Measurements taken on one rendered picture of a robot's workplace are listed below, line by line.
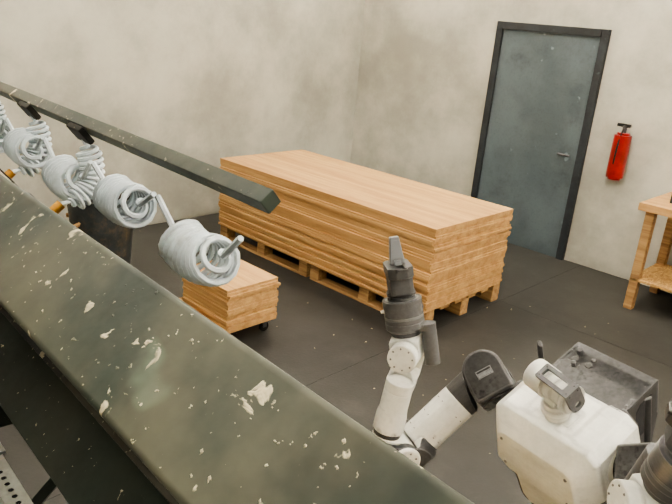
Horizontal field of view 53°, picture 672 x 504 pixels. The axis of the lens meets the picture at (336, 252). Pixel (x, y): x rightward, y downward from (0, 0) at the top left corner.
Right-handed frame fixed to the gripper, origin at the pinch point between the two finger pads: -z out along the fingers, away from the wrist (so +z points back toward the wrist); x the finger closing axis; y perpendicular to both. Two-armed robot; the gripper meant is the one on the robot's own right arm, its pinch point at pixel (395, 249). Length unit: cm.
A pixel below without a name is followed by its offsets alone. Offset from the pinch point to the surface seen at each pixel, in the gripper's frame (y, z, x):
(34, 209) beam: 46, -23, 71
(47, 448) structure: 51, 4, 69
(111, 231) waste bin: 167, 20, -362
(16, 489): 92, 41, 0
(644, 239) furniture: -243, 90, -374
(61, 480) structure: 49, 6, 74
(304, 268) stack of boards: 30, 79, -409
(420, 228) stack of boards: -56, 45, -313
